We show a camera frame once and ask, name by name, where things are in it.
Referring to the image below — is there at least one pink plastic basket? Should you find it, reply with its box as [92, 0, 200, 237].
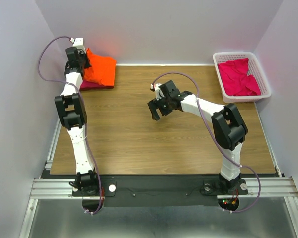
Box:
[213, 52, 271, 103]

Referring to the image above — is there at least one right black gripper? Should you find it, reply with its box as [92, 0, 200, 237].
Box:
[147, 94, 173, 121]

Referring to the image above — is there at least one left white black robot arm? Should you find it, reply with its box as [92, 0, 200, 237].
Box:
[54, 46, 101, 196]

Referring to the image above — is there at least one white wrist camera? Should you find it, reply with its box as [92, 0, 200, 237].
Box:
[150, 83, 164, 100]
[70, 37, 86, 53]

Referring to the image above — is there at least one folded pink t shirt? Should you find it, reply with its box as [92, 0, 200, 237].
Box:
[80, 81, 114, 91]

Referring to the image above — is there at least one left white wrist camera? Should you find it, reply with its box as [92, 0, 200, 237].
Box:
[70, 37, 86, 53]

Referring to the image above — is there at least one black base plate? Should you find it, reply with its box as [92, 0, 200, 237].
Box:
[31, 175, 248, 210]

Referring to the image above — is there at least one folded dark red t shirt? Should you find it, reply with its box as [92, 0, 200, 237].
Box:
[80, 84, 114, 92]

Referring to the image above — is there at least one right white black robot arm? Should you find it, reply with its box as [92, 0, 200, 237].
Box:
[148, 80, 248, 193]

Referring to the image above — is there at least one orange t shirt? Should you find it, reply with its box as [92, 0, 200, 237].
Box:
[83, 48, 117, 87]

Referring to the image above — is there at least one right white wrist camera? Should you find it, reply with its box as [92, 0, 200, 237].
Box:
[150, 83, 164, 100]

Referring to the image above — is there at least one aluminium frame rail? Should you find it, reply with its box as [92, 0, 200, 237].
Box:
[18, 66, 298, 238]

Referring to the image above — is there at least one crumpled pink t shirt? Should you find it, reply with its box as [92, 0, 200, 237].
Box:
[218, 58, 261, 97]

